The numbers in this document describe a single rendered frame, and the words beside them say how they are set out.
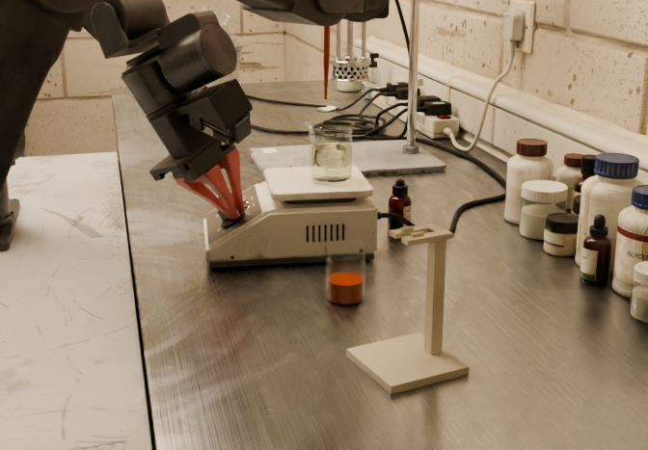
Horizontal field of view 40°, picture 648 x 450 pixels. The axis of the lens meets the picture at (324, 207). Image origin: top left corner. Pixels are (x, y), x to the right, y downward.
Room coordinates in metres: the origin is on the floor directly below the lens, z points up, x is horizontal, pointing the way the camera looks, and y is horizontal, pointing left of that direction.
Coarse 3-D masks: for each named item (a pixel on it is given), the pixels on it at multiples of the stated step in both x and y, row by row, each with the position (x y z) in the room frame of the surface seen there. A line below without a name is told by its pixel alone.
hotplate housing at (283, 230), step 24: (264, 192) 1.05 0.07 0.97; (264, 216) 0.97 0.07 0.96; (288, 216) 0.97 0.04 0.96; (312, 216) 0.97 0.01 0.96; (336, 216) 0.98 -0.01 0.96; (360, 216) 0.98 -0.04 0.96; (240, 240) 0.96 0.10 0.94; (264, 240) 0.97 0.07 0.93; (288, 240) 0.97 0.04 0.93; (312, 240) 0.97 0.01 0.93; (360, 240) 0.98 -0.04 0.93; (216, 264) 0.96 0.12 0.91; (240, 264) 0.96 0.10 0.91; (264, 264) 0.97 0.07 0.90
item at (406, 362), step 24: (408, 240) 0.70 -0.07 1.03; (432, 240) 0.71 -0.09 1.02; (432, 264) 0.73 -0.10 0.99; (432, 288) 0.73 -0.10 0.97; (432, 312) 0.73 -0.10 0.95; (408, 336) 0.77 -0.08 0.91; (432, 336) 0.73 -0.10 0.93; (360, 360) 0.72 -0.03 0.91; (384, 360) 0.72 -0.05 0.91; (408, 360) 0.72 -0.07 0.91; (432, 360) 0.72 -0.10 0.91; (456, 360) 0.72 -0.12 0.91; (384, 384) 0.68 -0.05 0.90; (408, 384) 0.68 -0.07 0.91
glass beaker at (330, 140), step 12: (312, 120) 1.05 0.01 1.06; (324, 120) 1.06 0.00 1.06; (336, 120) 1.06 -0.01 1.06; (348, 120) 1.02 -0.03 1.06; (312, 132) 1.02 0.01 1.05; (324, 132) 1.01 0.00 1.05; (336, 132) 1.01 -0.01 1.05; (348, 132) 1.02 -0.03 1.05; (312, 144) 1.02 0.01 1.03; (324, 144) 1.01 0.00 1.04; (336, 144) 1.01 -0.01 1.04; (348, 144) 1.02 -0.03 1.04; (312, 156) 1.02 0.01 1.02; (324, 156) 1.01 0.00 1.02; (336, 156) 1.01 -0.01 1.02; (348, 156) 1.02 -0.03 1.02; (312, 168) 1.02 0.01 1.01; (324, 168) 1.01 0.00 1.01; (336, 168) 1.01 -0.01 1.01; (348, 168) 1.02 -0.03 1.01; (312, 180) 1.02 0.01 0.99; (324, 180) 1.01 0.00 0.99; (336, 180) 1.01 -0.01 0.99; (348, 180) 1.02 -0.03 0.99
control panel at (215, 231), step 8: (248, 192) 1.07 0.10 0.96; (248, 200) 1.04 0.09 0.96; (256, 200) 1.02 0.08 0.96; (216, 208) 1.08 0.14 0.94; (248, 208) 1.01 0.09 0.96; (256, 208) 1.00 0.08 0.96; (208, 216) 1.07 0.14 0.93; (216, 216) 1.05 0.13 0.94; (248, 216) 0.99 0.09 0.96; (208, 224) 1.04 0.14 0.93; (216, 224) 1.02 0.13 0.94; (240, 224) 0.97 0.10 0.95; (208, 232) 1.00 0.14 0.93; (216, 232) 0.99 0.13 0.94; (224, 232) 0.97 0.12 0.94; (208, 240) 0.98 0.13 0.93; (216, 240) 0.96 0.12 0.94
